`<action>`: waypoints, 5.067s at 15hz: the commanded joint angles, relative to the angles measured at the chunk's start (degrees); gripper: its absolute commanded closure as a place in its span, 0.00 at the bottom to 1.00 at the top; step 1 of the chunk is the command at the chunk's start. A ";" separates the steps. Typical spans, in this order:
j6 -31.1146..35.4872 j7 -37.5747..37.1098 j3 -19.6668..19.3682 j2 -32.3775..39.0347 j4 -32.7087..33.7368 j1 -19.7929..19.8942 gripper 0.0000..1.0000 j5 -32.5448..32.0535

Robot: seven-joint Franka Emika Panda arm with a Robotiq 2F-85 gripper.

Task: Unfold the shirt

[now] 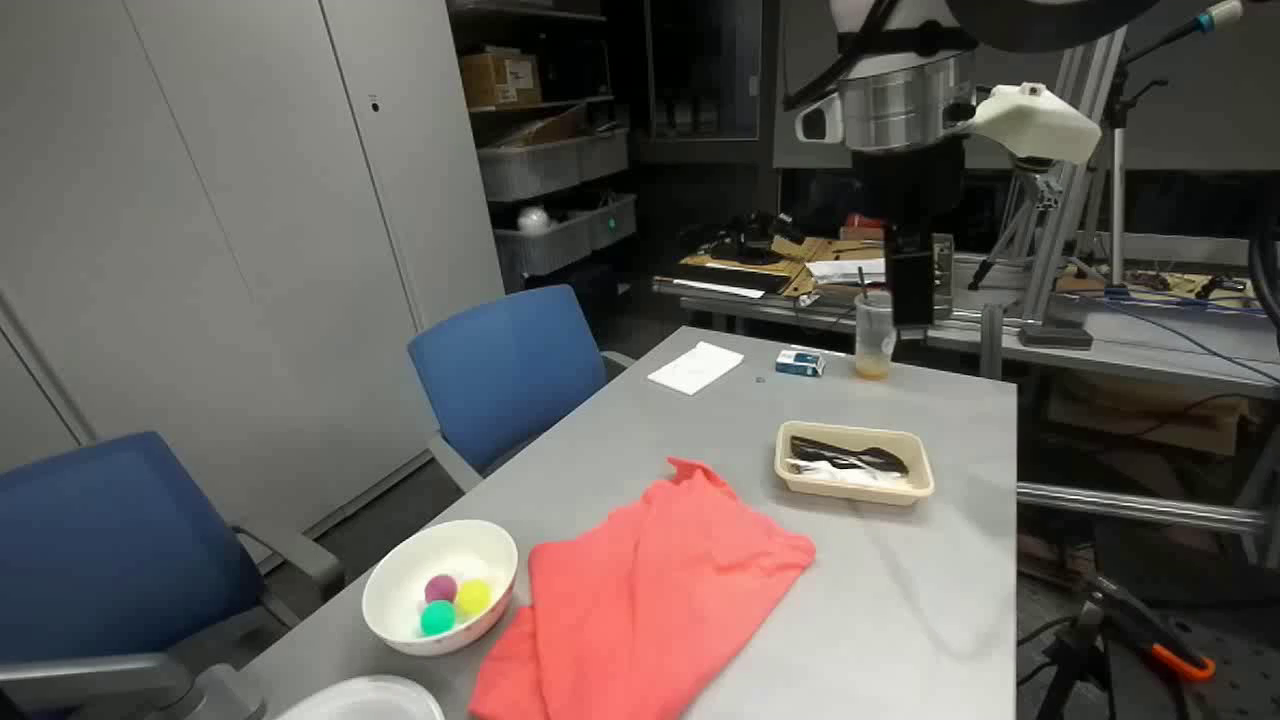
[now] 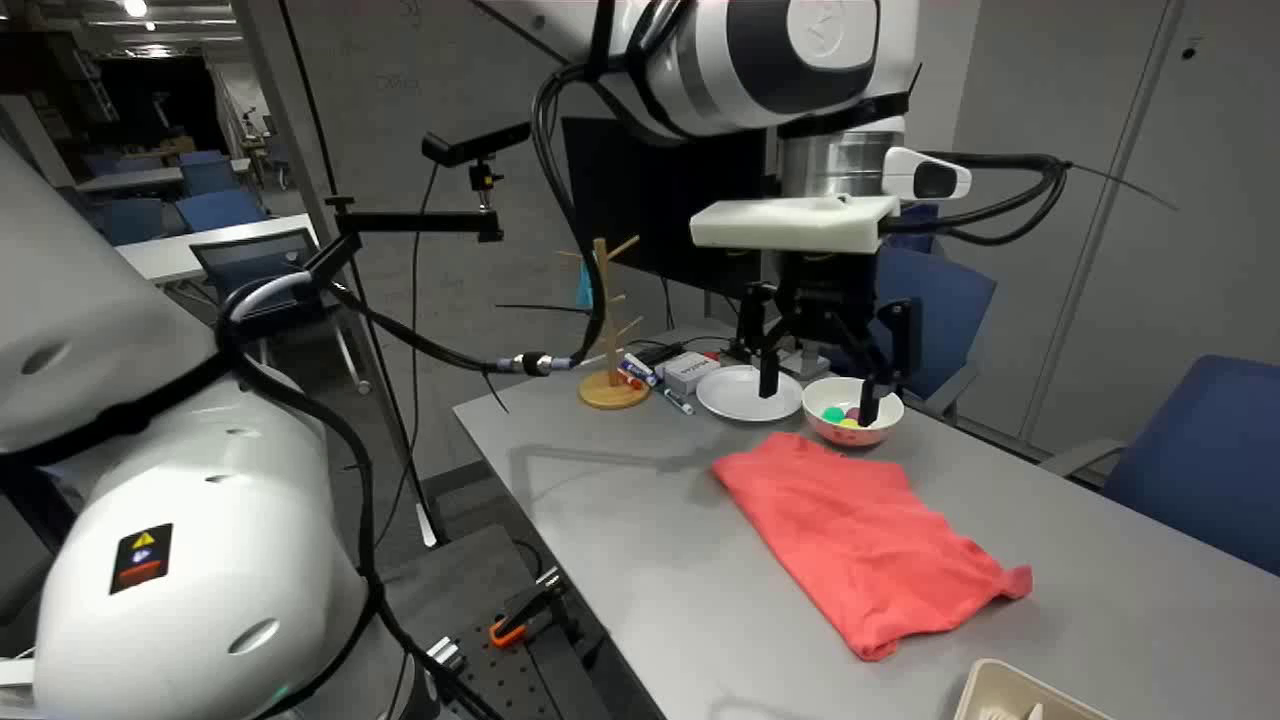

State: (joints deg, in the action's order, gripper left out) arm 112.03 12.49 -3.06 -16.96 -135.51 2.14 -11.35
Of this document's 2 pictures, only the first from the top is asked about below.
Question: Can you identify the cluttered workbench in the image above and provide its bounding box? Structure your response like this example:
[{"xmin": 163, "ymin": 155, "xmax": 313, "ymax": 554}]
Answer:
[{"xmin": 651, "ymin": 238, "xmax": 1280, "ymax": 395}]

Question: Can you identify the yellow ball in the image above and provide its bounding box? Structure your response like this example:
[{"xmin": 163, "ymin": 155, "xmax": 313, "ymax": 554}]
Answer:
[{"xmin": 456, "ymin": 582, "xmax": 492, "ymax": 617}]

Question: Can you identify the purple ball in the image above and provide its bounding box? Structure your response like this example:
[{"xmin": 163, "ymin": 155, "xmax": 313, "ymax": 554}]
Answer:
[{"xmin": 422, "ymin": 578, "xmax": 456, "ymax": 602}]

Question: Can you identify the red-orange shirt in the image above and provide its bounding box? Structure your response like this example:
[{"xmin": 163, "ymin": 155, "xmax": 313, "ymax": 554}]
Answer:
[{"xmin": 467, "ymin": 460, "xmax": 817, "ymax": 720}]

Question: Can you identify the beige tray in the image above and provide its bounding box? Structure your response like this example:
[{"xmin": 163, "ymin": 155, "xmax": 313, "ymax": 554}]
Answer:
[{"xmin": 772, "ymin": 420, "xmax": 936, "ymax": 510}]

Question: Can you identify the black shelving with bins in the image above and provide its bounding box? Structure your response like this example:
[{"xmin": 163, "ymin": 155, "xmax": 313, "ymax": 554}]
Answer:
[{"xmin": 446, "ymin": 0, "xmax": 637, "ymax": 288}]

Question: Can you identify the blue chair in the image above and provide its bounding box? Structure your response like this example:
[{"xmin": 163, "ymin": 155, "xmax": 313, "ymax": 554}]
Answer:
[
  {"xmin": 0, "ymin": 432, "xmax": 344, "ymax": 720},
  {"xmin": 409, "ymin": 284, "xmax": 626, "ymax": 491}
]

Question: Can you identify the clear plastic cup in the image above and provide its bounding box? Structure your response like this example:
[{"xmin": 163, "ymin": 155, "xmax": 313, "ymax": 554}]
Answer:
[{"xmin": 852, "ymin": 296, "xmax": 897, "ymax": 380}]

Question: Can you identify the green ball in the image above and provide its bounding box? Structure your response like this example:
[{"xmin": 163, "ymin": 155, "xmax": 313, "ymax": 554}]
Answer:
[{"xmin": 421, "ymin": 602, "xmax": 459, "ymax": 636}]

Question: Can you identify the white bowl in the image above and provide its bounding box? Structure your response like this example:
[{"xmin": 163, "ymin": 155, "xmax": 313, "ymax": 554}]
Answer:
[{"xmin": 359, "ymin": 522, "xmax": 518, "ymax": 655}]

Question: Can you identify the far blue chair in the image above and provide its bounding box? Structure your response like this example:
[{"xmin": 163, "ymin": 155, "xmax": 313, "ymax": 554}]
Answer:
[{"xmin": 409, "ymin": 284, "xmax": 626, "ymax": 491}]

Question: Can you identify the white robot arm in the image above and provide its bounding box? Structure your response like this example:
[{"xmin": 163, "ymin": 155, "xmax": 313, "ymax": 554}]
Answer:
[{"xmin": 783, "ymin": 0, "xmax": 1156, "ymax": 331}]

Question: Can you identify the orange black clamp tool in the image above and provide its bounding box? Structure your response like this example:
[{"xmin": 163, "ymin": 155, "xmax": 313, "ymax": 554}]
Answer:
[{"xmin": 1036, "ymin": 578, "xmax": 1217, "ymax": 720}]

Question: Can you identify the white plate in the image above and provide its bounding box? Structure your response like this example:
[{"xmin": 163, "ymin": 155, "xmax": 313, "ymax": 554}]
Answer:
[{"xmin": 279, "ymin": 678, "xmax": 443, "ymax": 720}]

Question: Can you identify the white paper sheet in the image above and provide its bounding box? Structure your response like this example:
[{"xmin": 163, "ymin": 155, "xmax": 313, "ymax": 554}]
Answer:
[{"xmin": 651, "ymin": 340, "xmax": 738, "ymax": 395}]

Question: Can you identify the black cutlery in tray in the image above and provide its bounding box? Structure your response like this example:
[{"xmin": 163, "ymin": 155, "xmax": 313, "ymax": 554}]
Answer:
[{"xmin": 789, "ymin": 438, "xmax": 909, "ymax": 477}]

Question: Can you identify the near blue chair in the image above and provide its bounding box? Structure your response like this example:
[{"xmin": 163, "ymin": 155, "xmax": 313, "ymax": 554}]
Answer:
[{"xmin": 0, "ymin": 432, "xmax": 344, "ymax": 720}]

